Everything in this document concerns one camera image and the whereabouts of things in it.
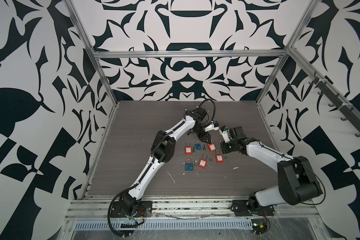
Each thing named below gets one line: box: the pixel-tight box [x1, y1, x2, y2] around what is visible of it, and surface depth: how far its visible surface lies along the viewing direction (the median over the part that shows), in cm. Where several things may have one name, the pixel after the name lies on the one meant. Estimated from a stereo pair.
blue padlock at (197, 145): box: [194, 140, 201, 151], surface depth 98 cm
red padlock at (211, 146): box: [207, 139, 217, 152], surface depth 96 cm
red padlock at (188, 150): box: [185, 140, 193, 155], surface depth 95 cm
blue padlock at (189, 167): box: [185, 158, 194, 171], surface depth 89 cm
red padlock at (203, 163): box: [198, 153, 208, 169], surface depth 90 cm
